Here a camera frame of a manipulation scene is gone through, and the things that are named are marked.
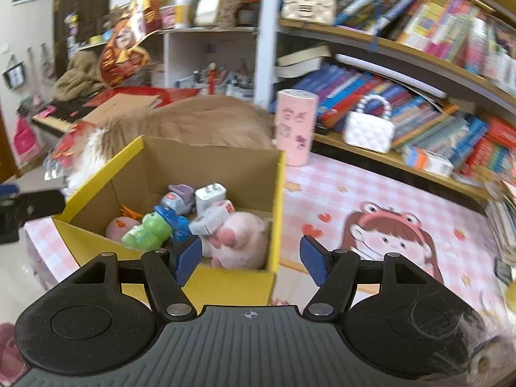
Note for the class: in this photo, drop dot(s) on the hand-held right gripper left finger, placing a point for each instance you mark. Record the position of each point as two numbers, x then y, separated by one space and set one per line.
188 260

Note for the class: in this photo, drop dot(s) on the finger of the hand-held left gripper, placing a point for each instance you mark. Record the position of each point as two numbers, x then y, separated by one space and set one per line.
28 209

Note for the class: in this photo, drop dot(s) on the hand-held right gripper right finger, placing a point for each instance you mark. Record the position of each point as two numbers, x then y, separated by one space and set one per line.
313 260

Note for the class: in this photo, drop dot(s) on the blue plastic toy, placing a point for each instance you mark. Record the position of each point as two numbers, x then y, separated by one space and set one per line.
174 219

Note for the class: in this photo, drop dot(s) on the small white carton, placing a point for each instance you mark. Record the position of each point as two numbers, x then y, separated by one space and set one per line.
211 219

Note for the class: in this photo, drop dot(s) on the green plastic toy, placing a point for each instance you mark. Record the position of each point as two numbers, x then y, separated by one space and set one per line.
149 229

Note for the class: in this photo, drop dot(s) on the pink paw plush toy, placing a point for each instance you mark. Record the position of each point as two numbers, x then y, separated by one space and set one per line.
242 242

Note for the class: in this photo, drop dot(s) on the black binder clip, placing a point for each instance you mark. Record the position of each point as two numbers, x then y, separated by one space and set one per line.
177 199

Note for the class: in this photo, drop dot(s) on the white charger plug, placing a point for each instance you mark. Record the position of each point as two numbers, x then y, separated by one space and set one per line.
209 197

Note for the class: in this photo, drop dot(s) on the pink chick plush toy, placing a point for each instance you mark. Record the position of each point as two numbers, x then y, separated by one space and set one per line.
121 229

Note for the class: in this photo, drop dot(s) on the orange hair clip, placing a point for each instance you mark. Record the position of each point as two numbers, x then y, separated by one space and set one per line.
129 211

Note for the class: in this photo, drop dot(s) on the yellow cardboard box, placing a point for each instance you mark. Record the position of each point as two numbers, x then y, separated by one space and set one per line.
225 165

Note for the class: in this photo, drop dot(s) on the pink hanging bag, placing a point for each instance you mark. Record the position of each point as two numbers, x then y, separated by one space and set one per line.
25 141

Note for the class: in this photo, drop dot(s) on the red foil packet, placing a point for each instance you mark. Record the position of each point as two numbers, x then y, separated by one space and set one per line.
68 149

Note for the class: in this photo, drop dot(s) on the pink checked tablecloth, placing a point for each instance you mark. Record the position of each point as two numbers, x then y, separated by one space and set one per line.
363 193

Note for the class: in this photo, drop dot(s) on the black keyboard piano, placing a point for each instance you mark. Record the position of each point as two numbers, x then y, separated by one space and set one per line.
60 117

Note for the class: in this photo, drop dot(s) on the pink cylinder container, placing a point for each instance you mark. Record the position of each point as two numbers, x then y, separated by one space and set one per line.
294 129

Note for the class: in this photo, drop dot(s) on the small framed picture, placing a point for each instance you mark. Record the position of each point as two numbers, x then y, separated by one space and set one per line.
14 75

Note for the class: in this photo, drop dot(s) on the orange and white cat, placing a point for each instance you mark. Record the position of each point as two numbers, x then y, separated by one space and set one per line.
201 125

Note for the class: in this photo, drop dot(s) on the brown cardboard sheet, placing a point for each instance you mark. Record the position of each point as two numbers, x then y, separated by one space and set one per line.
121 107

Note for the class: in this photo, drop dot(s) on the white quilted handbag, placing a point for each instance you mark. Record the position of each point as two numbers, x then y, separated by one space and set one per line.
369 131

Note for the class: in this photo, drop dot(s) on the brown fleece blanket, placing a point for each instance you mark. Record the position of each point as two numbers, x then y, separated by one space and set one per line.
78 78

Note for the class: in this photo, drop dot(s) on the small orange and white box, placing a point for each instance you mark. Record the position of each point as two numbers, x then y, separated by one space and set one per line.
427 160

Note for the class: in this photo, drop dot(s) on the row of blue and red books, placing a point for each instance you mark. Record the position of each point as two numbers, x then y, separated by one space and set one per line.
363 92

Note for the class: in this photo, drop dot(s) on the red and gold foil bag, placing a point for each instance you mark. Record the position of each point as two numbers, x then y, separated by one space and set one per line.
121 48

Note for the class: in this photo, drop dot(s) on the dark brown door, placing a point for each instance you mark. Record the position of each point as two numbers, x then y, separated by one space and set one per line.
80 16

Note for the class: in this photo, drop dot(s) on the white shelf unit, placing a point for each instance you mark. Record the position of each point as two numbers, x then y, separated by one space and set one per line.
189 52

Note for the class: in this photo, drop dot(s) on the red book set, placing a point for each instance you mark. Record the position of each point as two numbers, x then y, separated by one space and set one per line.
498 149

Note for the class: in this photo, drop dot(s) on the wooden bookshelf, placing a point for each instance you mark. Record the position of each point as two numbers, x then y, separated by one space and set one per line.
264 48

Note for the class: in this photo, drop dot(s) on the white bottle yellow label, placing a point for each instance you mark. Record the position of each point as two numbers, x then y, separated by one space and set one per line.
182 14

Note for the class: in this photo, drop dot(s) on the row of colourful thin books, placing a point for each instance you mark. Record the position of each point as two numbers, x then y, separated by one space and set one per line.
431 24

